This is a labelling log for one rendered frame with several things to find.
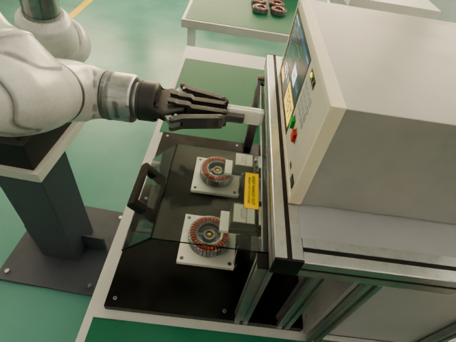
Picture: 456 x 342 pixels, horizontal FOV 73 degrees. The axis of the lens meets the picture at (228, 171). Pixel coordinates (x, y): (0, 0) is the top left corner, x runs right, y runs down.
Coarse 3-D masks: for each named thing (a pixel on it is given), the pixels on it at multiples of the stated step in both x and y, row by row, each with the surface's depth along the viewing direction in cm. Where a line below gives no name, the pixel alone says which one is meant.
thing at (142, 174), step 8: (144, 168) 62; (152, 168) 64; (144, 176) 61; (152, 176) 64; (136, 184) 60; (136, 192) 58; (128, 200) 58; (136, 200) 57; (136, 208) 57; (144, 208) 58
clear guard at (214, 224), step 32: (160, 160) 69; (192, 160) 65; (224, 160) 67; (256, 160) 68; (160, 192) 59; (192, 192) 59; (224, 192) 60; (160, 224) 54; (192, 224) 55; (224, 224) 55; (256, 224) 56
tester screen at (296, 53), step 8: (296, 16) 71; (296, 24) 70; (296, 32) 69; (296, 40) 67; (288, 48) 75; (296, 48) 66; (304, 48) 59; (288, 56) 73; (296, 56) 65; (304, 56) 58; (288, 64) 72; (296, 64) 64; (304, 64) 57; (288, 72) 71; (304, 72) 56; (288, 80) 69
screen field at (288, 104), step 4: (288, 84) 69; (288, 88) 68; (288, 92) 68; (288, 96) 67; (284, 100) 71; (288, 100) 66; (284, 104) 70; (288, 104) 66; (292, 104) 62; (288, 108) 65; (292, 108) 61; (288, 112) 65; (288, 116) 64; (288, 120) 64
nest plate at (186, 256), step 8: (184, 248) 82; (184, 256) 81; (192, 256) 81; (200, 256) 81; (216, 256) 82; (224, 256) 82; (232, 256) 82; (184, 264) 80; (192, 264) 80; (200, 264) 80; (208, 264) 80; (216, 264) 80; (224, 264) 81; (232, 264) 81
